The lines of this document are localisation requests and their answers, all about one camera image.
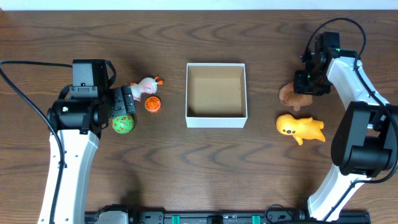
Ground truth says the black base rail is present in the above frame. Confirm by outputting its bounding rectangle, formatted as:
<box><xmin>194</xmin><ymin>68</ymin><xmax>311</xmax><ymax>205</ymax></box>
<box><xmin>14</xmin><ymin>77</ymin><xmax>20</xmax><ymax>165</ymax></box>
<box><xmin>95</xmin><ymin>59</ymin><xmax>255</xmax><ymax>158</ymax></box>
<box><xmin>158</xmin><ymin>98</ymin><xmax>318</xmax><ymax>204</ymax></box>
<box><xmin>84</xmin><ymin>204</ymin><xmax>371</xmax><ymax>224</ymax></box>

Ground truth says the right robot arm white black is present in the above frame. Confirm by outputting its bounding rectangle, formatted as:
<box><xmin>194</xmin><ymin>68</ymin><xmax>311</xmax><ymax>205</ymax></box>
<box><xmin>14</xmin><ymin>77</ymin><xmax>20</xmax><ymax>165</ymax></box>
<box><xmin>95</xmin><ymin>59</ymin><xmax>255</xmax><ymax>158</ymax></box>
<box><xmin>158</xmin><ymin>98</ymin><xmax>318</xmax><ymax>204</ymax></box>
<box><xmin>294</xmin><ymin>45</ymin><xmax>397</xmax><ymax>222</ymax></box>

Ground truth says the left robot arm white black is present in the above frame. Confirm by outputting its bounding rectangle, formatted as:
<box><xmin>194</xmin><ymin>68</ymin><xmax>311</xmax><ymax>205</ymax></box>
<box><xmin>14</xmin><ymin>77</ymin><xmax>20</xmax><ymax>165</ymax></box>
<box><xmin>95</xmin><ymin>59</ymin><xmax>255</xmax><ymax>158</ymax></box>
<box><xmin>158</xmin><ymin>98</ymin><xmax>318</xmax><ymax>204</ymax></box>
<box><xmin>38</xmin><ymin>85</ymin><xmax>135</xmax><ymax>223</ymax></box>

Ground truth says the orange lattice ball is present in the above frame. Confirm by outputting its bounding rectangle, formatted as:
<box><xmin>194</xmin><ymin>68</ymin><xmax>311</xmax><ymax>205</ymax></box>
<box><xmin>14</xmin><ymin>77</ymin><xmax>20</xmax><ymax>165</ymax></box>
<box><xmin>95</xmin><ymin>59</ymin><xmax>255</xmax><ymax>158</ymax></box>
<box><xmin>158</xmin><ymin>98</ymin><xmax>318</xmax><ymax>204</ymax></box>
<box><xmin>144</xmin><ymin>96</ymin><xmax>161</xmax><ymax>113</ymax></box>

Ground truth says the pink white snail toy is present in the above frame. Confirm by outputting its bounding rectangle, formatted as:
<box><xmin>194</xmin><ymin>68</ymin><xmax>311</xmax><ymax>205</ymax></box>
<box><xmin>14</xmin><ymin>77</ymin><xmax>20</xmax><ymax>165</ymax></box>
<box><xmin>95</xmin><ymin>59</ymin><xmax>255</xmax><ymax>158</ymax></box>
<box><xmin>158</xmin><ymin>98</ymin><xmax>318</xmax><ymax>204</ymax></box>
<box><xmin>130</xmin><ymin>76</ymin><xmax>164</xmax><ymax>101</ymax></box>

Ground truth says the yellow rubber duck toy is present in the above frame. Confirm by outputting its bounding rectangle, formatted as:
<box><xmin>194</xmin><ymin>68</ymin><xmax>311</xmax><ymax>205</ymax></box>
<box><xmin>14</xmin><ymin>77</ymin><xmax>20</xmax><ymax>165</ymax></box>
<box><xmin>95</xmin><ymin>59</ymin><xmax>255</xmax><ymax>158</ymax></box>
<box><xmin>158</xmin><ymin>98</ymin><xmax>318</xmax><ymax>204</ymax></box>
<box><xmin>275</xmin><ymin>114</ymin><xmax>326</xmax><ymax>146</ymax></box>

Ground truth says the left black cable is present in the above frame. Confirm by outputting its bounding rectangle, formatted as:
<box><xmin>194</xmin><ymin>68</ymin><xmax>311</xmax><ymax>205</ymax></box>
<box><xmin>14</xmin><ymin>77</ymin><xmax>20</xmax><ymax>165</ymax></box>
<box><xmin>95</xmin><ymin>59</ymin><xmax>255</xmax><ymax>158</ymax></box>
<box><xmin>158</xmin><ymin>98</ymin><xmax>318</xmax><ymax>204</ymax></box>
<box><xmin>0</xmin><ymin>60</ymin><xmax>73</xmax><ymax>224</ymax></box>

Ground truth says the green numbered dice ball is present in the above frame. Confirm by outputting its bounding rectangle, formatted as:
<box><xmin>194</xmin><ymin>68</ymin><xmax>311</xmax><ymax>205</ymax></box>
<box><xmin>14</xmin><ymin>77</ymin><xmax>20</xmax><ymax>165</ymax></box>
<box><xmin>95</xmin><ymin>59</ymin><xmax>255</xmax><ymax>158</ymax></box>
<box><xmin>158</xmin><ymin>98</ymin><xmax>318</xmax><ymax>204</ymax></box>
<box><xmin>112</xmin><ymin>114</ymin><xmax>134</xmax><ymax>134</ymax></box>

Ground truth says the white cardboard box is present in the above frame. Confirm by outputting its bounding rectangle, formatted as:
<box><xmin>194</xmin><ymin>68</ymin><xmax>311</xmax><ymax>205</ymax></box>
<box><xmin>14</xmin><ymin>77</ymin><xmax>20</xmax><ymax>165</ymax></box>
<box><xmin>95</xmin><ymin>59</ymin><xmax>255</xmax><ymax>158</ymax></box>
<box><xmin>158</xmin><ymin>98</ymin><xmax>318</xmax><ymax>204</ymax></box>
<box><xmin>185</xmin><ymin>63</ymin><xmax>248</xmax><ymax>128</ymax></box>

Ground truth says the brown plush toy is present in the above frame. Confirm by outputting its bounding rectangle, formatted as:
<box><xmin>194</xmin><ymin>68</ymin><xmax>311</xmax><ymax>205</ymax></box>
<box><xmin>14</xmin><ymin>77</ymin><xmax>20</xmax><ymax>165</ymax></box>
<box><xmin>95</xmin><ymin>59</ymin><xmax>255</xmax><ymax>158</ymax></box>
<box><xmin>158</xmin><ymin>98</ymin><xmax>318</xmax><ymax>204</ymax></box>
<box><xmin>279</xmin><ymin>82</ymin><xmax>313</xmax><ymax>111</ymax></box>

